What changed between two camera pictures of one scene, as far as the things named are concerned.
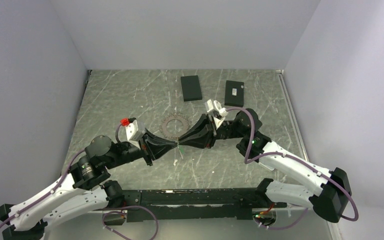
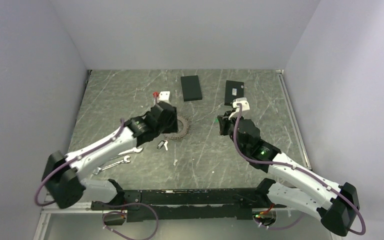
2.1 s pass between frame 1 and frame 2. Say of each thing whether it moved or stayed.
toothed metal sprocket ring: stayed
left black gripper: moved
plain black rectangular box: stayed
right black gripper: moved
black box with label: stayed
